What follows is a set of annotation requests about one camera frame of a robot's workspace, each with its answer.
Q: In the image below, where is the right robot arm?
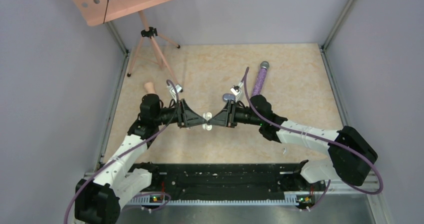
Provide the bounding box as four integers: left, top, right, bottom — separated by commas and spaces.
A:
207, 95, 378, 190

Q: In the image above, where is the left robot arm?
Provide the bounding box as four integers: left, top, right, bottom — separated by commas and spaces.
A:
73, 93, 207, 224

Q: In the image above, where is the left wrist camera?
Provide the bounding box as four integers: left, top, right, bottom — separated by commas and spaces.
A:
167, 84, 183, 101

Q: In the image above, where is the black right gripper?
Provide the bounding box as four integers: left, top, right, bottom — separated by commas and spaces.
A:
208, 99, 263, 128

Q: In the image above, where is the lavender charging case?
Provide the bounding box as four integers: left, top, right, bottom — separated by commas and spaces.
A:
222, 93, 236, 103

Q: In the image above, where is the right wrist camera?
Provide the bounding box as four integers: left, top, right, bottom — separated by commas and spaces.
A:
230, 85, 244, 102

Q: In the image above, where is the purple glitter microphone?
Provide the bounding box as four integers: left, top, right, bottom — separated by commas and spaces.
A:
251, 61, 270, 96

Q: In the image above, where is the white oval charging case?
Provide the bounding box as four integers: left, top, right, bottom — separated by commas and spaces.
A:
202, 112, 213, 131

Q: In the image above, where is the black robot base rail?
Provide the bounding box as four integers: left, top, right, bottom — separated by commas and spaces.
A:
129, 162, 326, 202

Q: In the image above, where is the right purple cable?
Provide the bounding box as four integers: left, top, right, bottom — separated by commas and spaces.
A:
240, 66, 384, 211

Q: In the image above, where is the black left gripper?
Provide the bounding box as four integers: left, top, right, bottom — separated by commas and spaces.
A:
153, 98, 207, 128

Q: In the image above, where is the pink music stand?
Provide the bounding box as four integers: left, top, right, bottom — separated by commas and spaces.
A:
60, 0, 192, 93

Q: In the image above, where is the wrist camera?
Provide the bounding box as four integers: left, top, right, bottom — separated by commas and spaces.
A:
167, 84, 183, 101
230, 85, 244, 102

